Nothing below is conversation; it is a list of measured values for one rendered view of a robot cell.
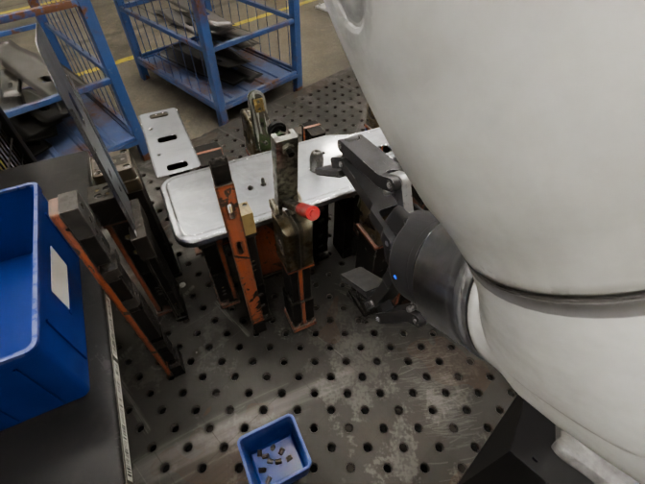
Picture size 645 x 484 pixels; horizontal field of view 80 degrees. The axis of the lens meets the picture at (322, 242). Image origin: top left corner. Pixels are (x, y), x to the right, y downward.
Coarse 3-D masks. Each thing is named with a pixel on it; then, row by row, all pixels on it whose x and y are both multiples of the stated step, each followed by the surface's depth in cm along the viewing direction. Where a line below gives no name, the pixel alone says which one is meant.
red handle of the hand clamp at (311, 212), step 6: (288, 198) 68; (282, 204) 68; (288, 204) 64; (294, 204) 62; (300, 204) 59; (306, 204) 58; (294, 210) 62; (300, 210) 57; (306, 210) 55; (312, 210) 55; (318, 210) 56; (306, 216) 55; (312, 216) 55; (318, 216) 56
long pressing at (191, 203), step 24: (312, 144) 92; (336, 144) 92; (384, 144) 92; (240, 168) 85; (264, 168) 85; (168, 192) 80; (192, 192) 80; (240, 192) 80; (264, 192) 80; (312, 192) 80; (336, 192) 79; (168, 216) 76; (192, 216) 75; (216, 216) 75; (264, 216) 75; (192, 240) 71; (216, 240) 72
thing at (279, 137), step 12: (276, 132) 58; (288, 132) 57; (276, 144) 55; (288, 144) 56; (276, 156) 57; (288, 156) 56; (276, 168) 59; (288, 168) 60; (276, 180) 62; (288, 180) 62; (276, 192) 64; (288, 192) 65
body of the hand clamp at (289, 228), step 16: (288, 224) 67; (304, 224) 67; (288, 240) 67; (304, 240) 69; (288, 256) 70; (304, 256) 72; (288, 272) 74; (304, 272) 77; (288, 288) 82; (304, 288) 82; (288, 304) 87; (304, 304) 85; (288, 320) 93; (304, 320) 90
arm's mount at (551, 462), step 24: (528, 408) 65; (504, 432) 63; (528, 432) 57; (552, 432) 61; (480, 456) 69; (504, 456) 51; (528, 456) 50; (552, 456) 54; (480, 480) 60; (504, 480) 54; (528, 480) 50; (552, 480) 48; (576, 480) 51
